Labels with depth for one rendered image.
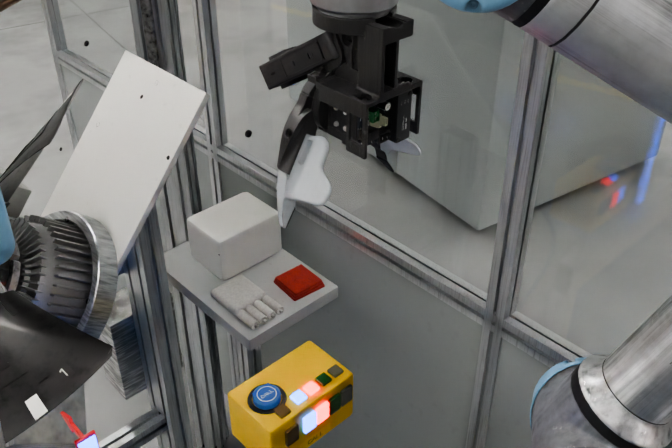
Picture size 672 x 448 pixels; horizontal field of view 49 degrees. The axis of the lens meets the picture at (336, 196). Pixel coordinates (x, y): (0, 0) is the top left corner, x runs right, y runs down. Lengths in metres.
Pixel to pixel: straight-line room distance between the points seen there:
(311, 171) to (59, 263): 0.68
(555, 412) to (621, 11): 0.52
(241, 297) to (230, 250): 0.11
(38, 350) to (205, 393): 1.22
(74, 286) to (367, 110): 0.77
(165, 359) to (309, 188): 1.00
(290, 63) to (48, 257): 0.68
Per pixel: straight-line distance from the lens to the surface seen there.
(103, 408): 2.62
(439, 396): 1.60
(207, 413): 2.31
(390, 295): 1.54
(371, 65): 0.62
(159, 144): 1.29
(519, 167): 1.17
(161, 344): 1.58
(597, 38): 0.47
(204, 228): 1.61
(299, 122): 0.65
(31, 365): 1.06
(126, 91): 1.41
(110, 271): 1.28
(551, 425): 0.87
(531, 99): 1.12
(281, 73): 0.70
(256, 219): 1.62
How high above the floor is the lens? 1.88
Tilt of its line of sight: 33 degrees down
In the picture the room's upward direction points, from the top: straight up
